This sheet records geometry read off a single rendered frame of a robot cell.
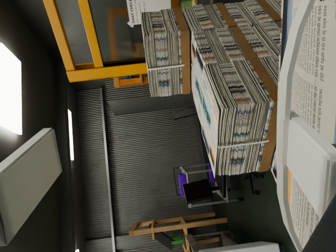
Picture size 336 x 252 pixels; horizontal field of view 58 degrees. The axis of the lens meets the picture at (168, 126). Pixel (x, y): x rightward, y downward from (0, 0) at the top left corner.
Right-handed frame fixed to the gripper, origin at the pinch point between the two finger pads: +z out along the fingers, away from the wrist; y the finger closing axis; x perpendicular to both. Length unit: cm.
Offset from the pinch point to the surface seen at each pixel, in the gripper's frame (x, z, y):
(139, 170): -355, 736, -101
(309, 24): 6.2, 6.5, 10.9
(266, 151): -42, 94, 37
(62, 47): 0, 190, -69
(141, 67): -18, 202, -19
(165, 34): 4, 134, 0
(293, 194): -9.1, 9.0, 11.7
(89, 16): 17, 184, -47
